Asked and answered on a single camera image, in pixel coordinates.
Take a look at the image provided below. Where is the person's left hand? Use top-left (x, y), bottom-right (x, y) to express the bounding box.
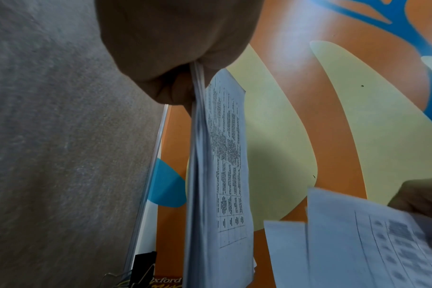
top-left (94, 0), bottom-right (265, 116)

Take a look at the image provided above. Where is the person's right hand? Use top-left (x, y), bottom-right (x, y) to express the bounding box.
top-left (386, 177), bottom-right (432, 220)

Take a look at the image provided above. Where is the single printed paper sheet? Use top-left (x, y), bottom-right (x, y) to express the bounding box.
top-left (305, 186), bottom-right (432, 288)

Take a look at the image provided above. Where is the gathered paper stack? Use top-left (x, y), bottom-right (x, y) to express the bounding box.
top-left (182, 62), bottom-right (256, 288)

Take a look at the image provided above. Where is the black binder clip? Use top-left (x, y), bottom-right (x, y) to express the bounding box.
top-left (102, 251), bottom-right (158, 288)

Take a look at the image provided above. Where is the grey partition board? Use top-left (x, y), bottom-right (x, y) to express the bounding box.
top-left (0, 0), bottom-right (170, 288)

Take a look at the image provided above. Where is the dark paperback book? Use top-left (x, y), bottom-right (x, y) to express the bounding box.
top-left (150, 275), bottom-right (185, 288)

